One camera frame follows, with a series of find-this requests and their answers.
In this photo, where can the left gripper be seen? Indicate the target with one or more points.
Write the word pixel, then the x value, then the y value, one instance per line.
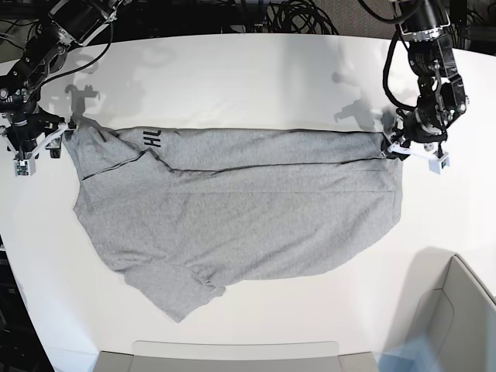
pixel 410 127

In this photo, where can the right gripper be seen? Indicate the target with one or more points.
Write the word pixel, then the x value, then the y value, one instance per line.
pixel 26 128

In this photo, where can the grey T-shirt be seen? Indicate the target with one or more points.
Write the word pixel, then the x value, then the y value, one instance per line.
pixel 182 214

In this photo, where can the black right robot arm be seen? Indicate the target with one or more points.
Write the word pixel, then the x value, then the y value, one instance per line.
pixel 69 23

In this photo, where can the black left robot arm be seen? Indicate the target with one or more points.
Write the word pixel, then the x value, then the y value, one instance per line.
pixel 442 98

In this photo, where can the grey bin at right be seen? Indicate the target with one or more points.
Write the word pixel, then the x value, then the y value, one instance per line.
pixel 458 320

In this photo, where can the grey bin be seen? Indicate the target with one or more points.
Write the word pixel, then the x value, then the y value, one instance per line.
pixel 458 320
pixel 158 356

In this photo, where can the blue translucent plastic sheet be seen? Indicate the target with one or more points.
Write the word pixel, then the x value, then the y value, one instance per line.
pixel 413 355

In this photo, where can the grey bin at bottom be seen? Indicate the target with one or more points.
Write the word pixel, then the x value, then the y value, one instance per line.
pixel 158 356

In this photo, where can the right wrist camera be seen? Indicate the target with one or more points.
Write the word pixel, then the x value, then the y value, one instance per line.
pixel 25 167

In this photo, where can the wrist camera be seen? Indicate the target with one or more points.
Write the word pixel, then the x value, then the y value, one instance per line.
pixel 25 167
pixel 437 164

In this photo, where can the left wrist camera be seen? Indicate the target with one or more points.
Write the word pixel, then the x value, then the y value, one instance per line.
pixel 437 164

